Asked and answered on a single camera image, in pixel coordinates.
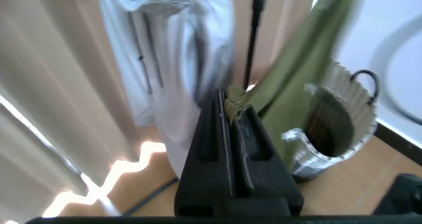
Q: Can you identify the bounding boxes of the black cable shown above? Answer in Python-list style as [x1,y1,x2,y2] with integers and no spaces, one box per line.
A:
[371,14,422,126]

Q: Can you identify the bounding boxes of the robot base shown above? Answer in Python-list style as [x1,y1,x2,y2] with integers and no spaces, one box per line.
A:
[374,173,422,215]

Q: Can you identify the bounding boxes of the pale grey shorts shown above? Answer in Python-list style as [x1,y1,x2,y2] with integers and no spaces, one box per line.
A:
[95,0,237,177]

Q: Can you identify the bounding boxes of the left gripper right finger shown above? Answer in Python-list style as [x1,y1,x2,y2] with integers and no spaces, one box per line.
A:
[230,105,304,217]

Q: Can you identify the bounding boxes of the white laundry basket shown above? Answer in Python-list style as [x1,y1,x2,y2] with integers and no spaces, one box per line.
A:
[282,61,382,182]

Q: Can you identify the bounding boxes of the beige curtain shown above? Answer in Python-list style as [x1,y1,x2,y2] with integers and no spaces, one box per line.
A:
[0,0,319,223]

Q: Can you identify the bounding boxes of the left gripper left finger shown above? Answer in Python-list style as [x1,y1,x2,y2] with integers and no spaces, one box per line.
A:
[173,88,235,217]

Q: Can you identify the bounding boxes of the green shirt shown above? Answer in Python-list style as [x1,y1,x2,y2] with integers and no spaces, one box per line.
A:
[224,0,363,172]

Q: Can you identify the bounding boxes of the black clothes rack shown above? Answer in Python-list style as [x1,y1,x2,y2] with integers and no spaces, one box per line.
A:
[121,0,266,217]

